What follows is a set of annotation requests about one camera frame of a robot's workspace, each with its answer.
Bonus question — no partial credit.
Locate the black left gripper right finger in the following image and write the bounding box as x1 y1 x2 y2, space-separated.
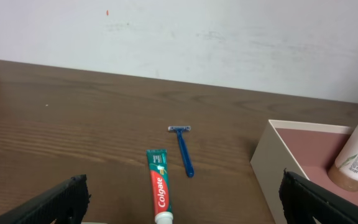
279 170 358 224

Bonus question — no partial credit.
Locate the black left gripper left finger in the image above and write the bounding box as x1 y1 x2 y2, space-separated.
0 174 90 224

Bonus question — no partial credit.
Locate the white box with pink inside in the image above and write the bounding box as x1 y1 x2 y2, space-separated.
250 119 358 223

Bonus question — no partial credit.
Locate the green red toothpaste tube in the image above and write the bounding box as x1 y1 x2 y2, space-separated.
146 149 173 224

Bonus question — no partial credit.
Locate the blue disposable razor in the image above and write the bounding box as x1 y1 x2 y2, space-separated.
168 126 195 178

